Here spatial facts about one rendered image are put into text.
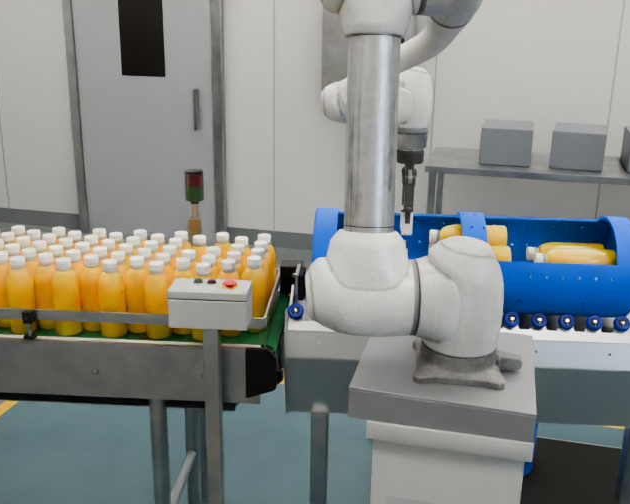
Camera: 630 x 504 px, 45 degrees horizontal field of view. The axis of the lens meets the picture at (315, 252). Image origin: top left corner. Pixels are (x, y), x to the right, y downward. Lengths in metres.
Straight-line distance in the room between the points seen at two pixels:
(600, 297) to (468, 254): 0.76
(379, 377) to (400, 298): 0.18
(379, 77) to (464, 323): 0.50
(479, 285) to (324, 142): 4.18
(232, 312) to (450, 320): 0.63
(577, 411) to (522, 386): 0.79
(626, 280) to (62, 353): 1.53
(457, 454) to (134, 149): 4.84
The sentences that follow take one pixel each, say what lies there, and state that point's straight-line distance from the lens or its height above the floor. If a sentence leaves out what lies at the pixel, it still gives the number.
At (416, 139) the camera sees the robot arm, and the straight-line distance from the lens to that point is 2.04.
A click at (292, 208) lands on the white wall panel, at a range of 5.76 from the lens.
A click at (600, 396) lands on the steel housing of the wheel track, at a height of 0.74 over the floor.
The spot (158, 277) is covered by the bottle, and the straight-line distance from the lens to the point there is 2.10.
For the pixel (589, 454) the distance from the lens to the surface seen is 3.23.
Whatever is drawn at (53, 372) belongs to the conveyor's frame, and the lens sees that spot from 2.26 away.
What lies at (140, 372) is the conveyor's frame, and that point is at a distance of 2.17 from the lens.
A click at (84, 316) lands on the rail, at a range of 2.18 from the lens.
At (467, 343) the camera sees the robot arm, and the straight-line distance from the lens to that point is 1.53.
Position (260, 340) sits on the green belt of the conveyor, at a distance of 2.12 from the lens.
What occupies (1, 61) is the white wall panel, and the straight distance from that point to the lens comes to 6.63.
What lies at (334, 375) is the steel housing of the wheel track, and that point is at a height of 0.78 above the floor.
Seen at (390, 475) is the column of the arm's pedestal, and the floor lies 0.88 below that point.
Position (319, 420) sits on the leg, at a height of 0.61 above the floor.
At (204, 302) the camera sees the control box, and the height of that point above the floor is 1.07.
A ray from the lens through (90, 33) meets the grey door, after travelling 6.14.
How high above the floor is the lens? 1.77
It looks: 18 degrees down
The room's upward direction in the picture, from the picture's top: 1 degrees clockwise
